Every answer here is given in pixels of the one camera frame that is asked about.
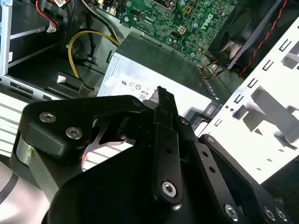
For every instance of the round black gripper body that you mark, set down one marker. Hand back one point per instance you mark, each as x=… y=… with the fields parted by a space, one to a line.
x=112 y=198

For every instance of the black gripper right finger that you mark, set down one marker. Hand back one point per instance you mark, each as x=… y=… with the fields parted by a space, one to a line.
x=229 y=182

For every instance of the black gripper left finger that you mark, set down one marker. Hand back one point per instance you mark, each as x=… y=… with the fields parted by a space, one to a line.
x=53 y=130

